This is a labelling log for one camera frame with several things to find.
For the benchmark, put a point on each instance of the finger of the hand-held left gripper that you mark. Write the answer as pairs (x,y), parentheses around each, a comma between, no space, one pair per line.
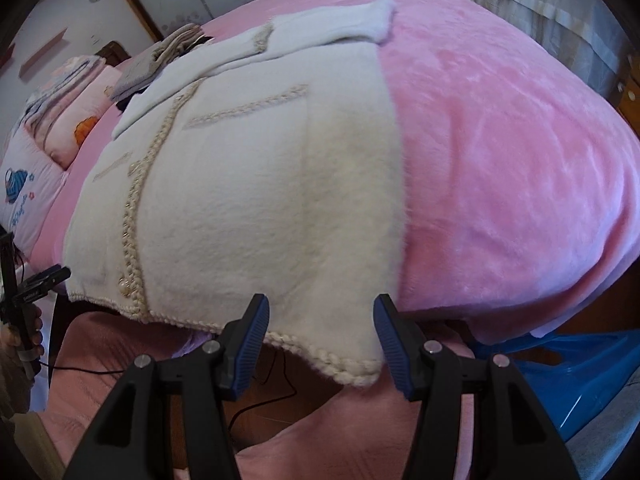
(47,280)

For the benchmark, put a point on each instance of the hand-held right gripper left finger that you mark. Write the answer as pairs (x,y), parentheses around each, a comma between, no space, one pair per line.
(250,345)

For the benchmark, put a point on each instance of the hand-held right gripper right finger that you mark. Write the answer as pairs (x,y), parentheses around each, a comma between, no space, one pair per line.
(395,350)

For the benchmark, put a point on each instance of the white fuzzy cardigan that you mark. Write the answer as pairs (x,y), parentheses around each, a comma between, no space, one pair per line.
(250,185)

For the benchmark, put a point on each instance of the person's left hand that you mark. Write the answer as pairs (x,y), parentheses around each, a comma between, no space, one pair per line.
(32,330)

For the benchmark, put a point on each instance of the white embroidered pillow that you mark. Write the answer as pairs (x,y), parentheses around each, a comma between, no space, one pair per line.
(30,195)

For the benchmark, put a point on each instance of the person's pink pants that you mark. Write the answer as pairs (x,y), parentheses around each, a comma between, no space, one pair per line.
(325,440)

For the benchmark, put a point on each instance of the pink cartoon pillow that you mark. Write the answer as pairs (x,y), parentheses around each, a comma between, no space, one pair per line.
(75,120)

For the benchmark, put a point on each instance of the pastel floral folded quilt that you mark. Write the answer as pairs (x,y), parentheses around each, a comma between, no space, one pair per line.
(55,82)

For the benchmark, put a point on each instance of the black folded garment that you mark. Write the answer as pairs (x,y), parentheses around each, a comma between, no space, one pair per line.
(125,102)

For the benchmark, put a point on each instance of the pink plush blanket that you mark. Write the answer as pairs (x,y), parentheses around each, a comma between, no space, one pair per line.
(500,160)

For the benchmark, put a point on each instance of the grey blue cloth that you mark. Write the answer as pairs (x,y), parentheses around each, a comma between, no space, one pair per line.
(605,445)

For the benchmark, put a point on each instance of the dark wooden headboard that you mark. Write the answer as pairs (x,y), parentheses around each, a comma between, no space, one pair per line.
(115,52)

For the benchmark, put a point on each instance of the beige folded garment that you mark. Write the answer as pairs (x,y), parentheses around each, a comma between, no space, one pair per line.
(175,42)

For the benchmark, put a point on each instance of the black and white garment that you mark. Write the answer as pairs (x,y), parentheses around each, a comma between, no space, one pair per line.
(200,42)

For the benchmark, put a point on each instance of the wooden drawer cabinet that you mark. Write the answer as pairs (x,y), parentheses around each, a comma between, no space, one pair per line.
(631,110)

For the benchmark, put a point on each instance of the red wall shelf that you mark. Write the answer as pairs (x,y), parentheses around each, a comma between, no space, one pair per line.
(6,55)

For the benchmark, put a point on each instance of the pink wall shelf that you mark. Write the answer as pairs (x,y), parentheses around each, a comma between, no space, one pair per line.
(42,55)

